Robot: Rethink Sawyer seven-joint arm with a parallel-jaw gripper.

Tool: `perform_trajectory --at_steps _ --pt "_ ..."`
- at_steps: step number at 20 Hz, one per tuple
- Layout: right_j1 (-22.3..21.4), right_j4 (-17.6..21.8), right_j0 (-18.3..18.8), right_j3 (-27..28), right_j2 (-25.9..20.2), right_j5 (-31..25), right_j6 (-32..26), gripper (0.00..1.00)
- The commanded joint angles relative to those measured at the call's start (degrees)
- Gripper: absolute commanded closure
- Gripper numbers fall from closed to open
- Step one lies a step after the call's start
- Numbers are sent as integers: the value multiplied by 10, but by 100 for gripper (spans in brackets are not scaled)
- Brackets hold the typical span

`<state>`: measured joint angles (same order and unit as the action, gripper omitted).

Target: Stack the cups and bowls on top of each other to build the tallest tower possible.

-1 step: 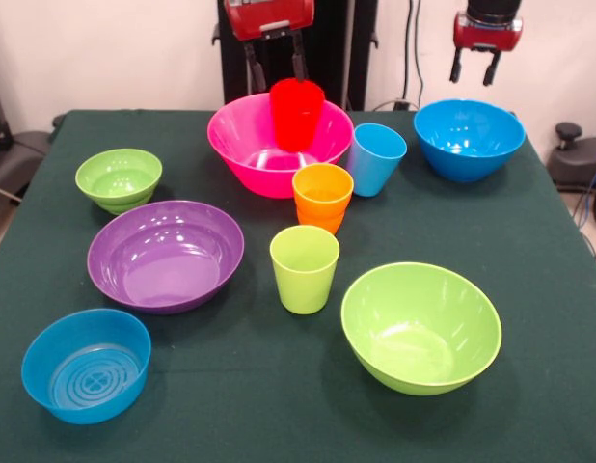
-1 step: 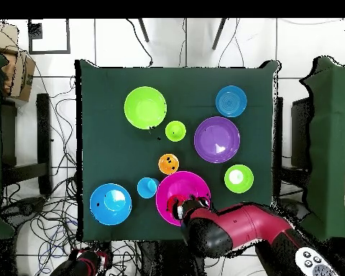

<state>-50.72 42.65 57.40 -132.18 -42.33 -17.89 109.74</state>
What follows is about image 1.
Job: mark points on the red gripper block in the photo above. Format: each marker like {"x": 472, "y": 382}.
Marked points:
{"x": 271, "y": 17}

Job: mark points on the small blue patterned bowl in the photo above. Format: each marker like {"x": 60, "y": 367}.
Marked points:
{"x": 86, "y": 381}

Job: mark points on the red plastic cup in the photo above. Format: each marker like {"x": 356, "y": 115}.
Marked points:
{"x": 298, "y": 120}

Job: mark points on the dark green tablecloth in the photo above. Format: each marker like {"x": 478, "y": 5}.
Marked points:
{"x": 279, "y": 395}

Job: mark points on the purple plastic bowl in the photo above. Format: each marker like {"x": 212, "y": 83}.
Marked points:
{"x": 168, "y": 270}

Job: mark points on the small green ribbed bowl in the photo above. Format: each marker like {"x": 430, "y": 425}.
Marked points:
{"x": 118, "y": 183}

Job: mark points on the pink plastic bowl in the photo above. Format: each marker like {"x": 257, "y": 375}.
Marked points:
{"x": 240, "y": 144}

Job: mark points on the large blue plastic bowl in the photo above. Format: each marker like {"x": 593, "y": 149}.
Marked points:
{"x": 467, "y": 149}

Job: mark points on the orange plastic cup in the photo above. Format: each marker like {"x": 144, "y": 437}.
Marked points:
{"x": 322, "y": 207}

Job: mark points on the blue plastic cup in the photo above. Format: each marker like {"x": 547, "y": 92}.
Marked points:
{"x": 375, "y": 169}

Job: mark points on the green plastic cup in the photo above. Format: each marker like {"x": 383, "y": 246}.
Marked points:
{"x": 303, "y": 284}

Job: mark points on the large green plastic bowl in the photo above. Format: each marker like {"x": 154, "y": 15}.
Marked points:
{"x": 418, "y": 337}

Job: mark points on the grey pedestal foot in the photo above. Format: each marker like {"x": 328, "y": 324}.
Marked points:
{"x": 577, "y": 164}
{"x": 18, "y": 159}

